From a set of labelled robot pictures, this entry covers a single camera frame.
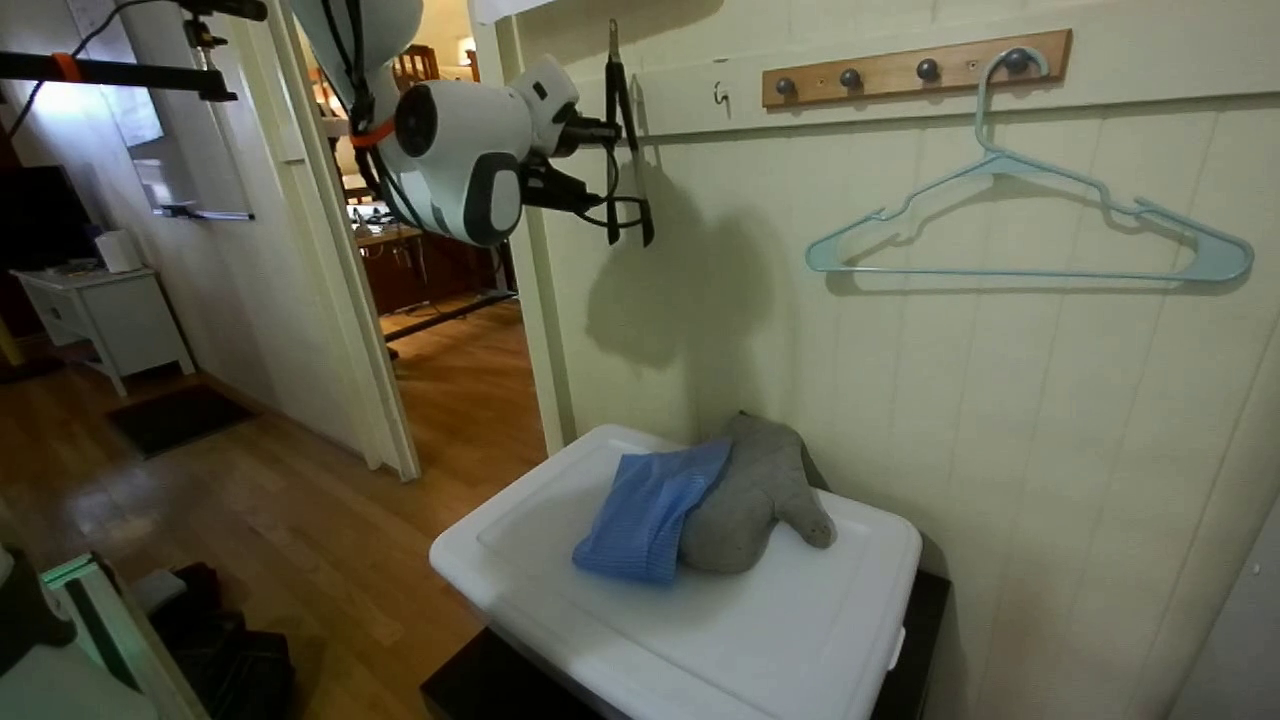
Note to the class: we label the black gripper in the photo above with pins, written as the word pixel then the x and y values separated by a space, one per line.
pixel 544 187

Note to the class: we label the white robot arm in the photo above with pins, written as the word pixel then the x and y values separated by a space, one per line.
pixel 470 158

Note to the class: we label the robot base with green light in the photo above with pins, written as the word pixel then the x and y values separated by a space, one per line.
pixel 79 649

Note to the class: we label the wooden kitchen counter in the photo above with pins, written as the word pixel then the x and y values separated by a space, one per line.
pixel 410 267

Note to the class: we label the blue cloth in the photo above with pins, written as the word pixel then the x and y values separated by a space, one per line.
pixel 646 512

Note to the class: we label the grey oven mitt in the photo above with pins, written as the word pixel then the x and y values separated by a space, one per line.
pixel 761 486

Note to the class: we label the dark floor mat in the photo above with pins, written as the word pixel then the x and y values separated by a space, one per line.
pixel 178 419

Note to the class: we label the white side cabinet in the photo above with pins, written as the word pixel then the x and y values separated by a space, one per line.
pixel 111 320

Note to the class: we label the light blue plastic hanger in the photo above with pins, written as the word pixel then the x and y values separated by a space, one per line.
pixel 1013 220

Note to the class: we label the white wall hook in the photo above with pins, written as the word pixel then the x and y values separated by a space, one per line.
pixel 722 92

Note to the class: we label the wooden coat peg rail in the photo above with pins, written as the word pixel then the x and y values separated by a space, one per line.
pixel 916 69

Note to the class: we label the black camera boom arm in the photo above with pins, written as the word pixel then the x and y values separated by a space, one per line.
pixel 69 69

